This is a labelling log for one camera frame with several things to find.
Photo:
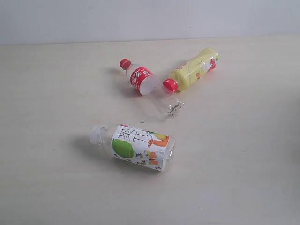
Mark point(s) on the clear red-label cola bottle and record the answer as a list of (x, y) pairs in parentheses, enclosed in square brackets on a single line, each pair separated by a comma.
[(160, 93)]

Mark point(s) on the white-label green tea bottle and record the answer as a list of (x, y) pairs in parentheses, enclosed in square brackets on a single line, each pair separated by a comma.
[(139, 146)]

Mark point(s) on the yellow bottle with red cap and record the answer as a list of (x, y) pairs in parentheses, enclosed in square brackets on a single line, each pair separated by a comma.
[(190, 72)]

